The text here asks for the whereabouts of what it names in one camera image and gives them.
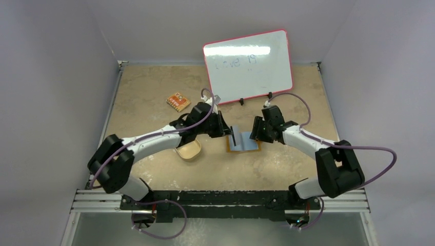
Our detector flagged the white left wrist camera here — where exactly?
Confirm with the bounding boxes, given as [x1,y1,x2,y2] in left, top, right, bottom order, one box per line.
[201,95,221,105]

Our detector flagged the pink framed whiteboard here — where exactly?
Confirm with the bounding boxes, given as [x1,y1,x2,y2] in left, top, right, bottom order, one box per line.
[203,29,293,105]

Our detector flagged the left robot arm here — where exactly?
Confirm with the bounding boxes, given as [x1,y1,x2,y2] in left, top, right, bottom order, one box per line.
[87,102,232,210]

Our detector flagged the beige oval card tray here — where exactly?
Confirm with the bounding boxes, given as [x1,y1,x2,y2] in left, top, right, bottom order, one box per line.
[174,139,202,161]

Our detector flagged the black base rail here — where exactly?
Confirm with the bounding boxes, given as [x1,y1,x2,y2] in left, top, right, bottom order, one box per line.
[120,190,321,222]

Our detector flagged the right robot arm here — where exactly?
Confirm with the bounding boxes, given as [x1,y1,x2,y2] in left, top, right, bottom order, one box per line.
[250,106,365,209]

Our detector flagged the yellow leather card holder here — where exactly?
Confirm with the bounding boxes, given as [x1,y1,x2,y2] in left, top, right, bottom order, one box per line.
[226,131,261,153]

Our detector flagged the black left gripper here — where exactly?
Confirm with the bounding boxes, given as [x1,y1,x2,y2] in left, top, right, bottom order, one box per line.
[196,111,232,139]

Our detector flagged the aluminium frame rails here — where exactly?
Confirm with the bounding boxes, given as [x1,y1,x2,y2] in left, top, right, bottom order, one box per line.
[62,64,379,245]

